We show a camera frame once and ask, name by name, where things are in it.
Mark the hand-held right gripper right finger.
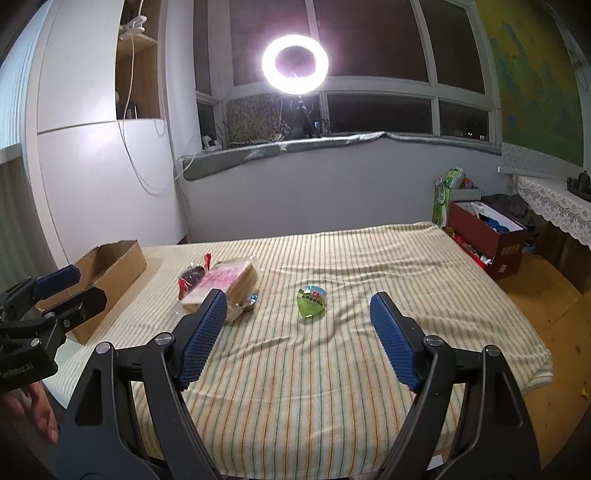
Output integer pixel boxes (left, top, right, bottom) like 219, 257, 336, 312
369, 292, 542, 480

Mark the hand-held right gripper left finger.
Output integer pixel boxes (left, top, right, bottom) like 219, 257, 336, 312
58, 288, 229, 480

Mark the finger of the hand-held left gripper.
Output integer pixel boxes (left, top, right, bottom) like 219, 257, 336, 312
0, 266, 81, 324
0, 286, 108, 354

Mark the cardboard box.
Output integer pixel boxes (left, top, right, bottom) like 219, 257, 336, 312
37, 239, 147, 344

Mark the dark red snack packet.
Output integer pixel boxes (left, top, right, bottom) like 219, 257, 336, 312
178, 253, 214, 301

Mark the bread pack with pink label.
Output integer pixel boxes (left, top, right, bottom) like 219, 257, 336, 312
179, 259, 260, 324

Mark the green jelly cup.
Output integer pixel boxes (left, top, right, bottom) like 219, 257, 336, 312
295, 285, 328, 320

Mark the person's left hand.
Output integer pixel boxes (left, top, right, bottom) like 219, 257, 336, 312
4, 383, 61, 444

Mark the white cabinet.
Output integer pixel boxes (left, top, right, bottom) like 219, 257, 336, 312
25, 0, 188, 273

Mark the red storage box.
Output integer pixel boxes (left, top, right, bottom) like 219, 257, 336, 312
448, 199, 529, 281

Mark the green gift bag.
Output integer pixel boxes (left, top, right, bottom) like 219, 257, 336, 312
431, 168, 465, 228

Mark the dark cloth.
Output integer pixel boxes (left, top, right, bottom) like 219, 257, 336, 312
482, 194, 536, 227

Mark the grey window sill cloth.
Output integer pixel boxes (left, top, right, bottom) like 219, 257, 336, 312
178, 130, 502, 182

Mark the white lace cloth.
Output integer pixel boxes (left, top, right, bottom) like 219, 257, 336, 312
508, 173, 591, 252

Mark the wooden shelf niche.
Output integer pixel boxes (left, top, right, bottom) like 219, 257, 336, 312
115, 0, 166, 121

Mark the patterned cushion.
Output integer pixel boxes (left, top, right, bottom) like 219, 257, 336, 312
225, 92, 283, 145

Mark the black tripod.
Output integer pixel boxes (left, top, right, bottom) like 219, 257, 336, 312
281, 95, 321, 138

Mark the dark ship model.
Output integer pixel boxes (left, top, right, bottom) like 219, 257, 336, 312
566, 170, 591, 201

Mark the large window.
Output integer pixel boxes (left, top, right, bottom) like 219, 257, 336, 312
191, 0, 502, 148

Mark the white cable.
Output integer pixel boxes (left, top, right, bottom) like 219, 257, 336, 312
121, 0, 185, 197

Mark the white cable plug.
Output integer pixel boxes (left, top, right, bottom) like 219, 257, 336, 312
118, 16, 149, 41

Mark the ring light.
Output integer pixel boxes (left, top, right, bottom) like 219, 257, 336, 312
261, 33, 330, 97

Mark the wall map poster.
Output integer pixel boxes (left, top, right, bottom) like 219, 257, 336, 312
475, 0, 585, 167

